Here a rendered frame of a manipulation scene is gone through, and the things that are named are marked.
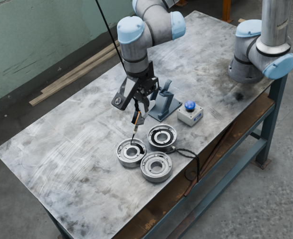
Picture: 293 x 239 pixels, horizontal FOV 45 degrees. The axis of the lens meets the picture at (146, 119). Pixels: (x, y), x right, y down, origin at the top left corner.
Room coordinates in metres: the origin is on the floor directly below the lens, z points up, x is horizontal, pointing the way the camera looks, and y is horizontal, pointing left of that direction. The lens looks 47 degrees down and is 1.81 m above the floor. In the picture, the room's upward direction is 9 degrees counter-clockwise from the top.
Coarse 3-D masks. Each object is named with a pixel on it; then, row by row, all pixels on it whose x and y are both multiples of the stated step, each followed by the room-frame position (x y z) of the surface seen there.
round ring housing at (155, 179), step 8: (152, 152) 0.73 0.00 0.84; (160, 152) 0.72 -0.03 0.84; (144, 160) 0.71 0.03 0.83; (152, 160) 0.70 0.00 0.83; (160, 160) 0.70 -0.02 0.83; (168, 160) 0.69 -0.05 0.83; (144, 168) 0.68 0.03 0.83; (168, 168) 0.66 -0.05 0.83; (144, 176) 0.65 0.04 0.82; (152, 176) 0.63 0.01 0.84; (160, 176) 0.63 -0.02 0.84; (168, 176) 0.64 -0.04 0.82
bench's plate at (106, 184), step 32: (192, 32) 1.44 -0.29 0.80; (224, 32) 1.40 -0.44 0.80; (160, 64) 1.24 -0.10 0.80; (192, 64) 1.20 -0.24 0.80; (224, 64) 1.17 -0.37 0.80; (96, 96) 1.10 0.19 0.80; (192, 96) 1.01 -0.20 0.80; (224, 96) 0.98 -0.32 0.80; (256, 96) 0.95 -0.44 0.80; (32, 128) 0.97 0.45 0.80; (64, 128) 0.95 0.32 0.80; (96, 128) 0.92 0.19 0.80; (128, 128) 0.89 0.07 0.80; (192, 128) 0.84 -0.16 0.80; (224, 128) 0.82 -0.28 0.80; (32, 160) 0.81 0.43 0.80; (64, 160) 0.79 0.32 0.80; (96, 160) 0.76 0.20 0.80; (192, 160) 0.70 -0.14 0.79; (32, 192) 0.67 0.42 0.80; (64, 192) 0.65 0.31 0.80; (96, 192) 0.63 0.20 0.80; (128, 192) 0.62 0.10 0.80; (160, 192) 0.60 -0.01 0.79; (64, 224) 0.54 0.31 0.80; (96, 224) 0.52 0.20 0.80
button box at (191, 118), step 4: (184, 104) 0.93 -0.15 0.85; (196, 104) 0.92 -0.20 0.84; (180, 108) 0.91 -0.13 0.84; (184, 108) 0.91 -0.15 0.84; (196, 108) 0.90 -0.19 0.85; (200, 108) 0.89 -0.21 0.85; (180, 112) 0.89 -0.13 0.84; (184, 112) 0.89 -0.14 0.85; (188, 112) 0.88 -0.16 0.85; (192, 112) 0.88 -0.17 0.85; (196, 112) 0.88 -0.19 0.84; (200, 112) 0.88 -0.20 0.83; (180, 116) 0.89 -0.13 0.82; (184, 116) 0.87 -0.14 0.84; (188, 116) 0.86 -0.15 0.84; (192, 116) 0.86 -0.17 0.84; (196, 116) 0.87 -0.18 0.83; (200, 116) 0.88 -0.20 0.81; (184, 120) 0.88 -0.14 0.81; (188, 120) 0.86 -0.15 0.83; (192, 120) 0.85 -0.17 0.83; (196, 120) 0.87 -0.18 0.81; (188, 124) 0.86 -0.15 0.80; (192, 124) 0.85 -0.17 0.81
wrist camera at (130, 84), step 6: (126, 78) 0.83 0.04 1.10; (132, 78) 0.82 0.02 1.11; (138, 78) 0.81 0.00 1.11; (126, 84) 0.81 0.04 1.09; (132, 84) 0.80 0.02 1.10; (138, 84) 0.80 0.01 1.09; (120, 90) 0.80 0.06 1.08; (126, 90) 0.79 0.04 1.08; (132, 90) 0.79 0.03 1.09; (114, 96) 0.79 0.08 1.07; (120, 96) 0.79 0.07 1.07; (126, 96) 0.78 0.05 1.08; (132, 96) 0.79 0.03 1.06; (114, 102) 0.77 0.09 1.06; (120, 102) 0.76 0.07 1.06; (126, 102) 0.77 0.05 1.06; (120, 108) 0.75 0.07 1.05
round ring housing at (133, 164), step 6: (120, 144) 0.79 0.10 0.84; (126, 144) 0.79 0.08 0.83; (144, 144) 0.77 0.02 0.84; (120, 150) 0.78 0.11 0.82; (126, 150) 0.77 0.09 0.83; (132, 150) 0.78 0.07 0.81; (138, 150) 0.76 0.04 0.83; (120, 156) 0.74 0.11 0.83; (126, 156) 0.74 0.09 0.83; (132, 156) 0.73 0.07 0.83; (120, 162) 0.73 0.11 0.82; (126, 162) 0.71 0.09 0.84; (132, 162) 0.70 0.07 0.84; (138, 162) 0.71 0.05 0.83
